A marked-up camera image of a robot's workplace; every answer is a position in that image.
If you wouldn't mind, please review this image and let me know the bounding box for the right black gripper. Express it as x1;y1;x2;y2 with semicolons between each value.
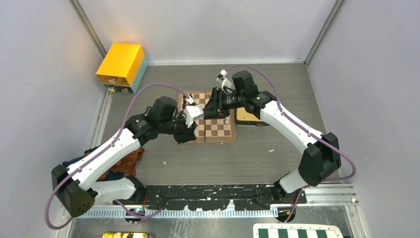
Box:
203;87;245;120

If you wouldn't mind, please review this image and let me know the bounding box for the yellow teal drawer box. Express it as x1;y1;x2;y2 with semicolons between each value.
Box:
96;42;149;94

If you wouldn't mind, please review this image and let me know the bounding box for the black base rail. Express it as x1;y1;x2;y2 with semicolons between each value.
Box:
119;184;299;211

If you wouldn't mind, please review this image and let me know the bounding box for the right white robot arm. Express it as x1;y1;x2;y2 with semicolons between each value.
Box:
204;70;341;204

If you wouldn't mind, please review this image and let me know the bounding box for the dark blue cloth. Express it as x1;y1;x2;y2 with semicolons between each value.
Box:
62;157;125;181

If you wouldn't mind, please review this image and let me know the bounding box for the orange cloth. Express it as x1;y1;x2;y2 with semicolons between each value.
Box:
97;147;145;181

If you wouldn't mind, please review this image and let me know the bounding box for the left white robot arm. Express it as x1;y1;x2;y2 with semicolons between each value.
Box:
52;96;204;217

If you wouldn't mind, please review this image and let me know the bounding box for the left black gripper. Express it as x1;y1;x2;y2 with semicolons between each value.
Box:
159;111;197;145

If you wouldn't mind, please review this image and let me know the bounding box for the green white checkered board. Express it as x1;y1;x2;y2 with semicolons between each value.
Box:
253;223;344;238

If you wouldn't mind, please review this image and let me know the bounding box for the gold tin tray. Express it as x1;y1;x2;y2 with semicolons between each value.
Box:
235;108;269;127

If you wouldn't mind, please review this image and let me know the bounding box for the gold tin front edge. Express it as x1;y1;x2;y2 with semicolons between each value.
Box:
102;232;150;238

